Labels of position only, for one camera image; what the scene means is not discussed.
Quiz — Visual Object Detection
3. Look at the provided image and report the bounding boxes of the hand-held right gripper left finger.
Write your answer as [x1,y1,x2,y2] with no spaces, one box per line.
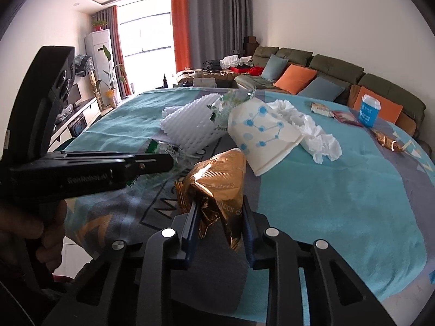
[41,200,202,326]

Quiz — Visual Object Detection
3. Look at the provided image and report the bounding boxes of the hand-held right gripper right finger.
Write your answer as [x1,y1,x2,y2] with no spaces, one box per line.
[240,193,398,326]

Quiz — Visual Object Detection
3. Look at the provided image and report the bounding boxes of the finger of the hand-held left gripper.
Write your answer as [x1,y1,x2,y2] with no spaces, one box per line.
[124,153,175,186]

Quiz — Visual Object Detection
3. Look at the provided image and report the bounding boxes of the clear plastic bag green print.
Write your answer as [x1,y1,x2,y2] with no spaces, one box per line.
[134,87,257,191]

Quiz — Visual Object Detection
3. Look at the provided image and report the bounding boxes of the white bubble foam sheet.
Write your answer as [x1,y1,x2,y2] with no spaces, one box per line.
[160,93,232,154]

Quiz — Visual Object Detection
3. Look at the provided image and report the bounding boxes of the gold foil wrapper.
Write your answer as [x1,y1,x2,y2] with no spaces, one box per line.
[174,149,247,252]

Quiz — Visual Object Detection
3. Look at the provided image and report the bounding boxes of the white paper bucket blue dots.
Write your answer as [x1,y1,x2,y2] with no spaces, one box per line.
[227,99,305,177]

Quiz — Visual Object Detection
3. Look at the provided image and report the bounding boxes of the white tissue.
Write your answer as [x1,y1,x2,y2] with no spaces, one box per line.
[266,99,343,164]

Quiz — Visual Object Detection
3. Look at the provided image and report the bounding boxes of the person's left hand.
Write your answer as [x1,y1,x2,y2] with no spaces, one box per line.
[0,200,69,274]

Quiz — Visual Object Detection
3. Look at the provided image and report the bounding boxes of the black monitor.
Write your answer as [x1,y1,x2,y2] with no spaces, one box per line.
[68,84,82,106]

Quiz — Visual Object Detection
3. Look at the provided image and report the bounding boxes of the white tv stand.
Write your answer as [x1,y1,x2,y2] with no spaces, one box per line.
[48,97,102,153]

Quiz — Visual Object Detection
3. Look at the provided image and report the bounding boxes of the tall leafy houseplant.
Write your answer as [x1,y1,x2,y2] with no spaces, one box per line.
[97,46,128,107]

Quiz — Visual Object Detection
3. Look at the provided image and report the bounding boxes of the white standing air conditioner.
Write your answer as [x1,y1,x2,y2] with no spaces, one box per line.
[85,29,114,109]

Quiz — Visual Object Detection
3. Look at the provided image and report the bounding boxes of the grey and orange striped curtain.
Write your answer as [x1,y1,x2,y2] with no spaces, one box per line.
[96,5,132,97]

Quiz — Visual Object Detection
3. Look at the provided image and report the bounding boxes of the window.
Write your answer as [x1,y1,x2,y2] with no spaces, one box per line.
[117,12,177,82]

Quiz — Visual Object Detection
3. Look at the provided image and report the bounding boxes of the white clothes pile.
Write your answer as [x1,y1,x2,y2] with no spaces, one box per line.
[219,54,254,70]

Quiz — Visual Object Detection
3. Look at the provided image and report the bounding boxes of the cream snack packet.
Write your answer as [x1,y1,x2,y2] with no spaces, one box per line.
[310,102,335,118]

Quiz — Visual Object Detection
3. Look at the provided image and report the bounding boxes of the red snack packet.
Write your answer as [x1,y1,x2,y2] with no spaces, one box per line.
[331,110,364,128]

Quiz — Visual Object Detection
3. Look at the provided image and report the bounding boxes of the small teal cushion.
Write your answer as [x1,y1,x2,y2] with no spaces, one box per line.
[262,54,289,83]

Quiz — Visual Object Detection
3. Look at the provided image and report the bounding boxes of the large teal cushion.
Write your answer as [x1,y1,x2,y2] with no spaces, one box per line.
[297,76,345,102]

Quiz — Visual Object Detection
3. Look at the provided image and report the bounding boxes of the orange cushion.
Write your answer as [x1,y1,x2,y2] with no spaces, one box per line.
[274,64,318,95]
[352,86,404,124]

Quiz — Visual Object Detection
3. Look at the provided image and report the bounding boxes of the small gold snack wrapper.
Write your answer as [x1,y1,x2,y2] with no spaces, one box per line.
[372,128,413,153]

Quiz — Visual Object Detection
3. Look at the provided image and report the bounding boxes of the blue and white cup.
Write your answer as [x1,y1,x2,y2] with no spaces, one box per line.
[357,94,380,128]

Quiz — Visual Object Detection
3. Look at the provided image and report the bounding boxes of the olive green sofa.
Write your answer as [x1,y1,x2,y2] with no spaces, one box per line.
[177,46,427,148]

